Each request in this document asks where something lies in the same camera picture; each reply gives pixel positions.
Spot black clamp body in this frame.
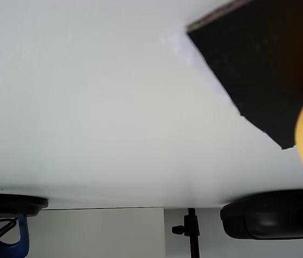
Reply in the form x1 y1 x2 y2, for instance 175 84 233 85
220 189 303 240

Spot black square pad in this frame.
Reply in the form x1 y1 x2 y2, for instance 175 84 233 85
185 0 303 151

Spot black tripod pole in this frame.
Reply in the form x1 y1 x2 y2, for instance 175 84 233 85
171 208 201 258

